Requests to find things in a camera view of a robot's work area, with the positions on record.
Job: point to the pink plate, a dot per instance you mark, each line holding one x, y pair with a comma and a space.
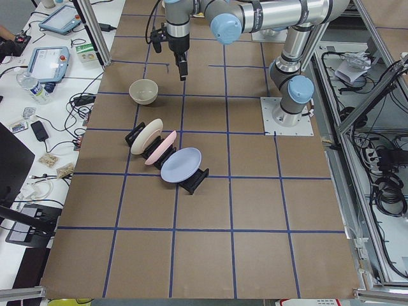
160, 150

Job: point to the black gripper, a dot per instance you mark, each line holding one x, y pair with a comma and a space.
178, 44

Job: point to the green white box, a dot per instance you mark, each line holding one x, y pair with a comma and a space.
86, 53

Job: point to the black dish rack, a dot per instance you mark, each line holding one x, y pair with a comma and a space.
190, 184

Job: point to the near teach pendant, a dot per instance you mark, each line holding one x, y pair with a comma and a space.
49, 64

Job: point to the plastic water bottle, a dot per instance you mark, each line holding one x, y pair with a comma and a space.
33, 86

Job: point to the far teach pendant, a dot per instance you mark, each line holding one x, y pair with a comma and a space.
62, 21

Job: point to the blue plate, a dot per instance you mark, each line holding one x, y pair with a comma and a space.
181, 165

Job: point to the black monitor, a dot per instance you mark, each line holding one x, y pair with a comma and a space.
15, 162

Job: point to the beige bowl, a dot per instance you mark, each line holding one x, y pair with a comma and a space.
143, 91

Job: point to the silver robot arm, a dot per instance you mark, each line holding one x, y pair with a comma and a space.
227, 23

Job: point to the aluminium frame post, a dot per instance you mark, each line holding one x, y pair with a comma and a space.
90, 22

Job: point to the black power adapter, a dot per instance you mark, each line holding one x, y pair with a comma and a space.
39, 131

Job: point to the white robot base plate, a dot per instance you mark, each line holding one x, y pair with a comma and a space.
278, 124

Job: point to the cream plate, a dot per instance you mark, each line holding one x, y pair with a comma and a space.
148, 134

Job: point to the teach pendant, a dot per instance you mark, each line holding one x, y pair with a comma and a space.
49, 64
62, 21

